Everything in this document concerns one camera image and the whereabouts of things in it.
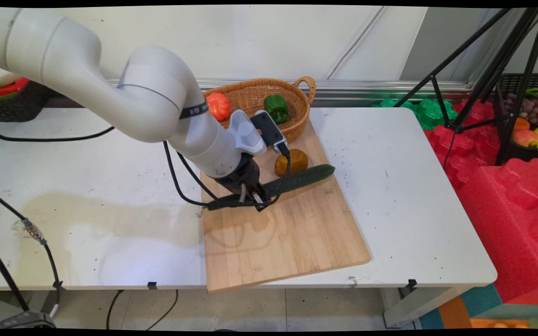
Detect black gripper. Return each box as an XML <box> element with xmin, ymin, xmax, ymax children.
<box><xmin>213</xmin><ymin>154</ymin><xmax>271</xmax><ymax>213</ymax></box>

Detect dark green toy cucumber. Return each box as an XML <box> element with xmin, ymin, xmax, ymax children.
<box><xmin>207</xmin><ymin>164</ymin><xmax>336</xmax><ymax>211</ymax></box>

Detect bamboo cutting board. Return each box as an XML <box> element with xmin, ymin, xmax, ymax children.
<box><xmin>200</xmin><ymin>119</ymin><xmax>372</xmax><ymax>294</ymax></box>

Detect yellow-brown toy bell pepper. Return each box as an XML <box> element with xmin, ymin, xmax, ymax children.
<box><xmin>274</xmin><ymin>148</ymin><xmax>309</xmax><ymax>177</ymax></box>

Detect green toy bell pepper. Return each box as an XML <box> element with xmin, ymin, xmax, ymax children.
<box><xmin>263</xmin><ymin>94</ymin><xmax>290</xmax><ymax>125</ymax></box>

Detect orange toy tomato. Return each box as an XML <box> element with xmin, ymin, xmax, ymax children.
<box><xmin>205</xmin><ymin>92</ymin><xmax>232</xmax><ymax>122</ymax></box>

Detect white table leg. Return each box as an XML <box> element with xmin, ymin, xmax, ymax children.
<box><xmin>381</xmin><ymin>286</ymin><xmax>474</xmax><ymax>329</ymax></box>

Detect green foam block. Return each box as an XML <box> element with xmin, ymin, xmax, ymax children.
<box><xmin>373</xmin><ymin>98</ymin><xmax>459</xmax><ymax>131</ymax></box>

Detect teal and orange floor mat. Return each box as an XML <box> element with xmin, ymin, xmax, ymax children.
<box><xmin>418</xmin><ymin>284</ymin><xmax>538</xmax><ymax>330</ymax></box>

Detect black crate with vegetables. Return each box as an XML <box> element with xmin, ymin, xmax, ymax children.
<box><xmin>0</xmin><ymin>61</ymin><xmax>59</xmax><ymax>125</ymax></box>

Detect red foam blocks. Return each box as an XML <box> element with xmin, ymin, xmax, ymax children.
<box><xmin>424</xmin><ymin>99</ymin><xmax>538</xmax><ymax>307</ymax></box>

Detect black crate with fruit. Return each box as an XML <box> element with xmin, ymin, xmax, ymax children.
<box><xmin>494</xmin><ymin>73</ymin><xmax>538</xmax><ymax>165</ymax></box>

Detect black box on floor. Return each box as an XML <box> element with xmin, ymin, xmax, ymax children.
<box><xmin>0</xmin><ymin>310</ymin><xmax>58</xmax><ymax>330</ymax></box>

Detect red toy chili pepper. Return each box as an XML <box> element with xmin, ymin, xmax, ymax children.
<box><xmin>0</xmin><ymin>77</ymin><xmax>29</xmax><ymax>98</ymax></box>

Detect black tripod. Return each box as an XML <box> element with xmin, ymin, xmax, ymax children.
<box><xmin>393</xmin><ymin>7</ymin><xmax>538</xmax><ymax>169</ymax></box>

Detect red-yellow toy mango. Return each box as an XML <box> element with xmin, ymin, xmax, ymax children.
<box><xmin>512</xmin><ymin>129</ymin><xmax>538</xmax><ymax>148</ymax></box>

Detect purple toy grapes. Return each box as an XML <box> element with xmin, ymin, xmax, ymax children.
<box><xmin>506</xmin><ymin>93</ymin><xmax>538</xmax><ymax>126</ymax></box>

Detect white ribbed camera mount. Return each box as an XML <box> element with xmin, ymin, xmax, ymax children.
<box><xmin>228</xmin><ymin>109</ymin><xmax>268</xmax><ymax>157</ymax></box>

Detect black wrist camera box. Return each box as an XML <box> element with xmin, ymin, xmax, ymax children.
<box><xmin>250</xmin><ymin>110</ymin><xmax>291</xmax><ymax>157</ymax></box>

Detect woven wicker basket with handles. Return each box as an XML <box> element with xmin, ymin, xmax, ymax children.
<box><xmin>202</xmin><ymin>76</ymin><xmax>317</xmax><ymax>145</ymax></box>

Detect aluminium wall rail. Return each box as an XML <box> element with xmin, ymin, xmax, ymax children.
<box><xmin>106</xmin><ymin>78</ymin><xmax>477</xmax><ymax>108</ymax></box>

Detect black floor cable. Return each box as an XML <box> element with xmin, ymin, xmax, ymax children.
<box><xmin>106</xmin><ymin>289</ymin><xmax>179</xmax><ymax>331</ymax></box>

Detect black cable with silver connector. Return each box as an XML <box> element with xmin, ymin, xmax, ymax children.
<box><xmin>0</xmin><ymin>187</ymin><xmax>63</xmax><ymax>319</ymax></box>

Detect thick black cable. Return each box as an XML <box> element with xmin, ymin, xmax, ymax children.
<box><xmin>0</xmin><ymin>237</ymin><xmax>31</xmax><ymax>313</ymax></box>

